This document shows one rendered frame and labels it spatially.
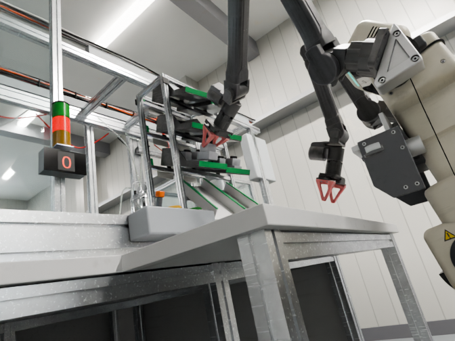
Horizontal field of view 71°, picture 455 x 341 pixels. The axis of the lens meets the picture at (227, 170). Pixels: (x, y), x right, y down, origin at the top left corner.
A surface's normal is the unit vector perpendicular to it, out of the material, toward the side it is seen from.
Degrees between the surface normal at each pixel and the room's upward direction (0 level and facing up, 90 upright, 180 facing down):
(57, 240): 90
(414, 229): 90
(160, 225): 90
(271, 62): 90
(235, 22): 122
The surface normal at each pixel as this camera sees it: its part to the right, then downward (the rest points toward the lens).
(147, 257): -0.60, -0.16
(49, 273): 0.75, -0.37
